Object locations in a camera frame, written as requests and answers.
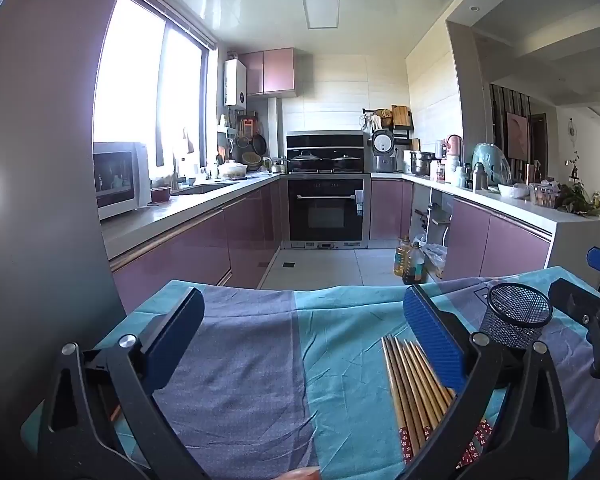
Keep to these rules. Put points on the grey rice cooker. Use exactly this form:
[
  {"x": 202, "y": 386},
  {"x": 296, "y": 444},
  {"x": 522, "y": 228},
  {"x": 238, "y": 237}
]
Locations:
[{"x": 384, "y": 152}]

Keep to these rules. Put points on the black mesh utensil holder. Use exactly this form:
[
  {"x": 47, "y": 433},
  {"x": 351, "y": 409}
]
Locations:
[{"x": 517, "y": 320}]

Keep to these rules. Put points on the white wall water heater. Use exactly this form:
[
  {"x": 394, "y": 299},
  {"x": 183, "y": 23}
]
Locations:
[{"x": 235, "y": 82}]

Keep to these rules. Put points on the white casserole pot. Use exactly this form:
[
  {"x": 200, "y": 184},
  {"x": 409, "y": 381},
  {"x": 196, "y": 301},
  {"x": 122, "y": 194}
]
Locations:
[{"x": 232, "y": 170}]

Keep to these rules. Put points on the steel thermos bottle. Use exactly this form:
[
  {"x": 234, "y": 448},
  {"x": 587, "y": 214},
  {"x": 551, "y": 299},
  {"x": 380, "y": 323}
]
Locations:
[{"x": 477, "y": 177}]

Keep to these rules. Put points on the pink electric kettle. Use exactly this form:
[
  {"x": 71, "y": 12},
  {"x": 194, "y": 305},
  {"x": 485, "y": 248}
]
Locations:
[{"x": 453, "y": 147}]

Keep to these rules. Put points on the black integrated stove oven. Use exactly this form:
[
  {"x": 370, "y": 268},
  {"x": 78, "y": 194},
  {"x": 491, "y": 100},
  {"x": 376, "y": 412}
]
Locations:
[{"x": 327, "y": 210}]

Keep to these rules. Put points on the green potted plant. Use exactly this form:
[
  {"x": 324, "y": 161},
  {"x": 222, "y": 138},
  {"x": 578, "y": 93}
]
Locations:
[{"x": 575, "y": 200}]

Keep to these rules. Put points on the clear food container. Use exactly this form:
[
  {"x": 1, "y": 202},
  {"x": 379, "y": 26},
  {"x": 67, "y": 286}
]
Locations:
[{"x": 545, "y": 196}]

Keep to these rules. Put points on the orange grater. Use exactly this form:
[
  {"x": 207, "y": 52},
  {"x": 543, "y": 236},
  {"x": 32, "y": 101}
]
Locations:
[{"x": 249, "y": 127}]

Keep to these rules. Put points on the ceiling light panel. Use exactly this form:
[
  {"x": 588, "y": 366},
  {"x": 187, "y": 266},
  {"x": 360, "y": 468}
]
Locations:
[{"x": 321, "y": 11}]

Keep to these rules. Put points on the white kitchen countertop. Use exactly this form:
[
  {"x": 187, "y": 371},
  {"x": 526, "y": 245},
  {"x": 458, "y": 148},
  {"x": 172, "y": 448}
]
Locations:
[{"x": 180, "y": 207}]

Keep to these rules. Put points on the woven basket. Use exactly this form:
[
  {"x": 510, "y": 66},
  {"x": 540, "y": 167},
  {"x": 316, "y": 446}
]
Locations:
[{"x": 251, "y": 160}]

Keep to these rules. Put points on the pink wall cabinet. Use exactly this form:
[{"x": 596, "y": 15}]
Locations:
[{"x": 277, "y": 72}]

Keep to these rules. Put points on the small steel kettle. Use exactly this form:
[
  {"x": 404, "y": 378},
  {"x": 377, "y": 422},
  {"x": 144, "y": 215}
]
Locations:
[{"x": 280, "y": 166}]

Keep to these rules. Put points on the framed wall picture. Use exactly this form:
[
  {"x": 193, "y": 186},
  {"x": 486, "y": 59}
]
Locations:
[{"x": 517, "y": 135}]

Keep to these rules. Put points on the wooden cutting board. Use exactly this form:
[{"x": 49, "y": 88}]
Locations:
[{"x": 400, "y": 116}]

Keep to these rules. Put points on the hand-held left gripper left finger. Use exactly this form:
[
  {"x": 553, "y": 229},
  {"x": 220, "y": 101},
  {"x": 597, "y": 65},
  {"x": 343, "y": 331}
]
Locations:
[{"x": 177, "y": 330}]

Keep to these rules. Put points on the teal countertop appliance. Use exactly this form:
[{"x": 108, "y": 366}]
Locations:
[{"x": 490, "y": 165}]

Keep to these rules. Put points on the black lidded wok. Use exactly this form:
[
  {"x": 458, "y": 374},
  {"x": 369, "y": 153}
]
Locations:
[
  {"x": 306, "y": 161},
  {"x": 346, "y": 162}
]

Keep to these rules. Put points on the pink base cabinets with shelf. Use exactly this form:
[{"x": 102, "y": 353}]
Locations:
[{"x": 490, "y": 245}]

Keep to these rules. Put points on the white microwave oven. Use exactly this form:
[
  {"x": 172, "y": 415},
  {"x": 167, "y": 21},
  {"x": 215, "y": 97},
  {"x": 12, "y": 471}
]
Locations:
[{"x": 140, "y": 175}]

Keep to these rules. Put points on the pink base cabinets long run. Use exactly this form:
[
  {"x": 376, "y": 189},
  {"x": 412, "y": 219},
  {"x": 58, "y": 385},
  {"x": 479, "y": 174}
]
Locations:
[{"x": 195, "y": 255}]

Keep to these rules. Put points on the kitchen window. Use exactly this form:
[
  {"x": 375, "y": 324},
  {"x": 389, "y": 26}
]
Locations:
[{"x": 130, "y": 85}]

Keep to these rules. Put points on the grey tall panel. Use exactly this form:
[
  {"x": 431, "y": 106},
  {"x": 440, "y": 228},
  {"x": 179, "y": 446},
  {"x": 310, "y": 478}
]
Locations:
[{"x": 35, "y": 185}]

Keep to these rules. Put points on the hanging black frying pan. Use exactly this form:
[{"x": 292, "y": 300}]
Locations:
[{"x": 260, "y": 144}]

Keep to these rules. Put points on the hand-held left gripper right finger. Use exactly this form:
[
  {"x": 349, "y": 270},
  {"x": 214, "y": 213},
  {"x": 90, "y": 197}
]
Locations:
[{"x": 432, "y": 330}]

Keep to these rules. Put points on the dark red bowl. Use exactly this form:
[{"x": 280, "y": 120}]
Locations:
[{"x": 160, "y": 195}]

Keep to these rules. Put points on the steel stock pot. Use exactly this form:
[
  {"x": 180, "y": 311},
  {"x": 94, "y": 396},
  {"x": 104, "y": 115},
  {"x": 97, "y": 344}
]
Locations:
[{"x": 422, "y": 162}]

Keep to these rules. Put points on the teal and purple tablecloth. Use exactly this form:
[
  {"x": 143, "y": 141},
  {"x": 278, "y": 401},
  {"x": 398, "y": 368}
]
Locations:
[{"x": 330, "y": 360}]

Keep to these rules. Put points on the round wall clock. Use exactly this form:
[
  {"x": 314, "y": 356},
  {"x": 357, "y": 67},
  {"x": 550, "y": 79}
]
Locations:
[{"x": 572, "y": 130}]

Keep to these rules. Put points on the bunch of bamboo chopsticks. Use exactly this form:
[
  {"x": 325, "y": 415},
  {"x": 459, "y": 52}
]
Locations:
[{"x": 410, "y": 385}]

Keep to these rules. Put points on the clear plastic bag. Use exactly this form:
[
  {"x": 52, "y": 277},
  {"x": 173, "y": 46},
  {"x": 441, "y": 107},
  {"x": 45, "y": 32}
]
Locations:
[{"x": 435, "y": 260}]

